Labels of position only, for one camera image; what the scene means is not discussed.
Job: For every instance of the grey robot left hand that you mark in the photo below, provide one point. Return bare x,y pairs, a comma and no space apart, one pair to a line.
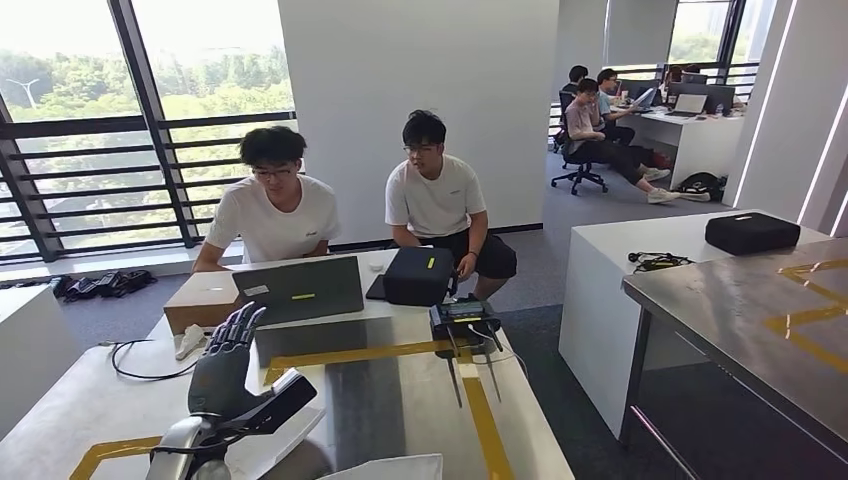
218,384

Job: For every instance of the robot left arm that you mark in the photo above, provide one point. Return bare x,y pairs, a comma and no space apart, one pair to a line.
179,450

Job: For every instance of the person's forearm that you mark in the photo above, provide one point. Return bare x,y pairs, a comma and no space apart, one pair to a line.
477,245
206,258

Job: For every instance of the small white plastic part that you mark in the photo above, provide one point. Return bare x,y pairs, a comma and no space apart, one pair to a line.
190,341

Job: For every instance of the metal workbench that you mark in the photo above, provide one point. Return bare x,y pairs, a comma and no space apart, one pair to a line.
729,311
397,411

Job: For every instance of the cardboard box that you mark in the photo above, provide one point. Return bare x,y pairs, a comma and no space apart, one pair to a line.
199,301

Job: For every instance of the small yellow sticker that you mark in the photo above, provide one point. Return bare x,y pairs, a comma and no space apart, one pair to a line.
303,297

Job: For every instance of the grey open laptop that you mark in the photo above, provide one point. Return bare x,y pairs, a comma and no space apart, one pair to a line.
298,291

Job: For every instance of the yellow bench tape strips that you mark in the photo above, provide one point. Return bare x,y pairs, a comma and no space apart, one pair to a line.
106,454

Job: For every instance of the black bags pile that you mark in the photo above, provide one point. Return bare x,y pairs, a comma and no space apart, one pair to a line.
106,285

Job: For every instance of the person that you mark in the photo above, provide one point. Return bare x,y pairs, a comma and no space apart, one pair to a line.
575,79
672,74
590,146
434,199
275,212
608,106

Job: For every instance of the black tablet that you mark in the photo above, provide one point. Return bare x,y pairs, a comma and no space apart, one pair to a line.
376,288

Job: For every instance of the white table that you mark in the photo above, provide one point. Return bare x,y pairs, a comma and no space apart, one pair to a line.
374,262
33,351
596,318

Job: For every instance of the black case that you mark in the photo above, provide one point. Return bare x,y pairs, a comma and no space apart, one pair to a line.
417,277
752,233

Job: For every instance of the black device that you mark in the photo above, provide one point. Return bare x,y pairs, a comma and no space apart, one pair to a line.
464,318

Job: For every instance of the black window railing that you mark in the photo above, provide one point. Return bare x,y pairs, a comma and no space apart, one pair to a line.
152,126

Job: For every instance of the person's hand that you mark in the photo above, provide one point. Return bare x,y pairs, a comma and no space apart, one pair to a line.
466,266

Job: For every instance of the black office chair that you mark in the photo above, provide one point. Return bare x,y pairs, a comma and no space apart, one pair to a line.
580,173

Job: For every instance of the black computer monitor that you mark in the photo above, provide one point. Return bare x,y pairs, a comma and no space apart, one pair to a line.
636,89
719,96

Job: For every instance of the black backpack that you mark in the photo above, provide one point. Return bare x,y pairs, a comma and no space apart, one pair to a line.
701,185

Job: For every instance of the white office desk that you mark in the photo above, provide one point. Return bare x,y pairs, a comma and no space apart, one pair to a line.
696,142

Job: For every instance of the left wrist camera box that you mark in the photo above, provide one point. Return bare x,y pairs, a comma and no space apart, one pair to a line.
278,401

